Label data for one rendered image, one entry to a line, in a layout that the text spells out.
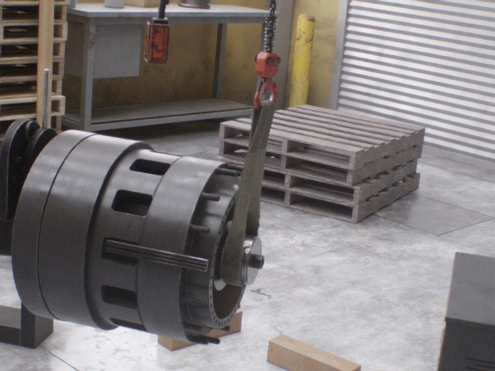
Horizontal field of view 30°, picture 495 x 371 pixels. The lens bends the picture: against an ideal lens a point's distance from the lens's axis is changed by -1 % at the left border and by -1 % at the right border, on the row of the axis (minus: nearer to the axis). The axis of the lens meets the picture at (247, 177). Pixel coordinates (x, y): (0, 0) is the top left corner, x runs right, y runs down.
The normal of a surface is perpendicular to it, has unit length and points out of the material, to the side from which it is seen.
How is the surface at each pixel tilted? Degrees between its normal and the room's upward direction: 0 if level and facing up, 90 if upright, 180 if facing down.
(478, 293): 0
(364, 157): 90
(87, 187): 47
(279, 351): 90
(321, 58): 90
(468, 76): 60
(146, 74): 90
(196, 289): 100
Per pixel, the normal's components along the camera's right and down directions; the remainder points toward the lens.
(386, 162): 0.85, 0.21
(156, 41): 0.24, 0.26
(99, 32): 0.72, 0.24
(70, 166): -0.11, -0.65
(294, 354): -0.62, 0.14
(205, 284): -0.31, 0.29
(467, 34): -0.65, 0.58
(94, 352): 0.09, -0.96
